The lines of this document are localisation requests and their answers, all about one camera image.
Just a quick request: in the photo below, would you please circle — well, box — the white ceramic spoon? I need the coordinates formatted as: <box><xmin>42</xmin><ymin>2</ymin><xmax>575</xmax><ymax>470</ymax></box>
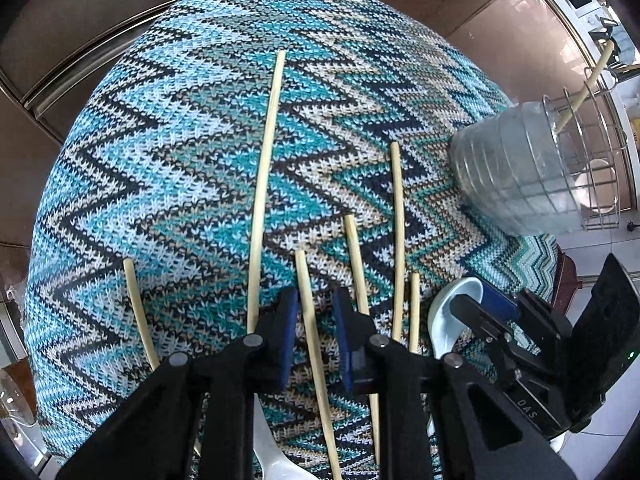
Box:
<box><xmin>427</xmin><ymin>276</ymin><xmax>486</xmax><ymax>361</ymax></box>
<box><xmin>251</xmin><ymin>394</ymin><xmax>307</xmax><ymax>480</ymax></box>

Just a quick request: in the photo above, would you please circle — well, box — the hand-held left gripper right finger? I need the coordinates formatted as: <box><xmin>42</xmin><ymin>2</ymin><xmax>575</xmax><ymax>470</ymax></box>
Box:
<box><xmin>332</xmin><ymin>286</ymin><xmax>577</xmax><ymax>480</ymax></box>

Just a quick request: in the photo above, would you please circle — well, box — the zigzag knitted tablecloth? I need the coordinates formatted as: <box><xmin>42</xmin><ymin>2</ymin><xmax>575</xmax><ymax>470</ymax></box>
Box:
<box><xmin>22</xmin><ymin>0</ymin><xmax>562</xmax><ymax>480</ymax></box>

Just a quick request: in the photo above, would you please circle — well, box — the dark red stool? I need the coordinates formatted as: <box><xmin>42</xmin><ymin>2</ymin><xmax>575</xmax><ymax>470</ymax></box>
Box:
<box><xmin>552</xmin><ymin>252</ymin><xmax>583</xmax><ymax>311</ymax></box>

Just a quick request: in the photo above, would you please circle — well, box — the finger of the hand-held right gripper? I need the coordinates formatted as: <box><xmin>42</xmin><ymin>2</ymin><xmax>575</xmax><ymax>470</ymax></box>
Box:
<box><xmin>451</xmin><ymin>295</ymin><xmax>511</xmax><ymax>358</ymax></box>
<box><xmin>479</xmin><ymin>280</ymin><xmax>523</xmax><ymax>321</ymax></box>

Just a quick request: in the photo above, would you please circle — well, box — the long bamboo chopstick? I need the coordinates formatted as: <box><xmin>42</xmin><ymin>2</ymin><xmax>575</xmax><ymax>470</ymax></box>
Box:
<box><xmin>246</xmin><ymin>50</ymin><xmax>287</xmax><ymax>336</ymax></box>

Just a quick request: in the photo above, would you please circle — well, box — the clear-lined wire utensil holder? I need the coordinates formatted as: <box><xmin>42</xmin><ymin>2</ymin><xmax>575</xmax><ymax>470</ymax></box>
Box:
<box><xmin>449</xmin><ymin>67</ymin><xmax>630</xmax><ymax>238</ymax></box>

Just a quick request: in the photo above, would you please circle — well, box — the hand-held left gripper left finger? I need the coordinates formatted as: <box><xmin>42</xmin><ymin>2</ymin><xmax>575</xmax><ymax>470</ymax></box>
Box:
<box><xmin>57</xmin><ymin>287</ymin><xmax>301</xmax><ymax>480</ymax></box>

